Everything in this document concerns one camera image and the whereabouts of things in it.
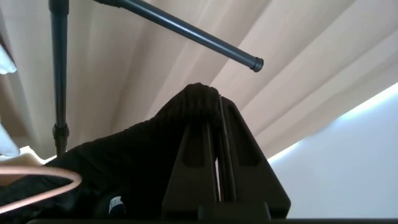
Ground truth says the black garment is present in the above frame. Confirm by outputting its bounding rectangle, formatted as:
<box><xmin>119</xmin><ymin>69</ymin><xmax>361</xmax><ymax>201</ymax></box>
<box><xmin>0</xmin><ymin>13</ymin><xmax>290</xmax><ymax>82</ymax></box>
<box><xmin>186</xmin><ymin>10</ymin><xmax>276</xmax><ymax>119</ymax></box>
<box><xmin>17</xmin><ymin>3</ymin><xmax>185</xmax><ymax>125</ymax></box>
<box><xmin>0</xmin><ymin>82</ymin><xmax>222</xmax><ymax>219</ymax></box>

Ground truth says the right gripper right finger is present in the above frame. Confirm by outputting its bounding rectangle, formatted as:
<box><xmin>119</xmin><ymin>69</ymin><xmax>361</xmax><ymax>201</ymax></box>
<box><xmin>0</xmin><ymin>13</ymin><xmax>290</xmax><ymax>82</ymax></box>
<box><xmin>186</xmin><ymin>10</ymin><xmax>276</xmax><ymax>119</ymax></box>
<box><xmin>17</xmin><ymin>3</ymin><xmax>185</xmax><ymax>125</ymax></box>
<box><xmin>216</xmin><ymin>95</ymin><xmax>292</xmax><ymax>218</ymax></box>

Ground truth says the pink clothes hanger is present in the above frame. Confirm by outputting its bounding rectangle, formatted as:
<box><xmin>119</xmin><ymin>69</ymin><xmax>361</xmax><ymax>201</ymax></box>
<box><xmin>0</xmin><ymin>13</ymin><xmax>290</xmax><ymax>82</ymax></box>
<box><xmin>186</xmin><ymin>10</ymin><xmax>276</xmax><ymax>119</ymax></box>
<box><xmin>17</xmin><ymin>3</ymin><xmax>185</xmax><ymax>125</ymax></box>
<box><xmin>0</xmin><ymin>166</ymin><xmax>83</xmax><ymax>215</ymax></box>

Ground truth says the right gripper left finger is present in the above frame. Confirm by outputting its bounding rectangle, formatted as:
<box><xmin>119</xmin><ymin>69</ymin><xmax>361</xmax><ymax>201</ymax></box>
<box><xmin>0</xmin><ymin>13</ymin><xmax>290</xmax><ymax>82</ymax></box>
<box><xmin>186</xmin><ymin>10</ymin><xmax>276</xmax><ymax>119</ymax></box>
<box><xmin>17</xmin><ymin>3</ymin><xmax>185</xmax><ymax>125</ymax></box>
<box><xmin>161</xmin><ymin>120</ymin><xmax>219</xmax><ymax>218</ymax></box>

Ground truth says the black clothes rack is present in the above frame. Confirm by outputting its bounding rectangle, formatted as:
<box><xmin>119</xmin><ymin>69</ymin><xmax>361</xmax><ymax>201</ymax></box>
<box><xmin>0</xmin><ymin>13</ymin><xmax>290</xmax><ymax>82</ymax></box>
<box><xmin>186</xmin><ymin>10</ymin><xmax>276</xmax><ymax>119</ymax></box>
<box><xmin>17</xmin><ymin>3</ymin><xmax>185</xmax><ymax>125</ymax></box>
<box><xmin>48</xmin><ymin>0</ymin><xmax>264</xmax><ymax>158</ymax></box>

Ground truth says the beige curtain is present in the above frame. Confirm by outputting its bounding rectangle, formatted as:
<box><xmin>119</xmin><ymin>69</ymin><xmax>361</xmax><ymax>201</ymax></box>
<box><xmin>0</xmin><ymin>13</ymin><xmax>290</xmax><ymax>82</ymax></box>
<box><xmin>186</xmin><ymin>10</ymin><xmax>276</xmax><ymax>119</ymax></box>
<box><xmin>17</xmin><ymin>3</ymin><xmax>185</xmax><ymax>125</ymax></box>
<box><xmin>0</xmin><ymin>0</ymin><xmax>398</xmax><ymax>162</ymax></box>

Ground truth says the white printed t-shirt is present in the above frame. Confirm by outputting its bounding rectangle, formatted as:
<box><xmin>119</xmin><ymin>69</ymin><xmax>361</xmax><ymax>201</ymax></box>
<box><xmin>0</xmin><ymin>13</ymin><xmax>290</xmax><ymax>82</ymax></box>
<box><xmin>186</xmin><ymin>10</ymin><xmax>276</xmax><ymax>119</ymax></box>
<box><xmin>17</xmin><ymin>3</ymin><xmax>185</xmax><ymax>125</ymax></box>
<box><xmin>0</xmin><ymin>43</ymin><xmax>21</xmax><ymax>158</ymax></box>

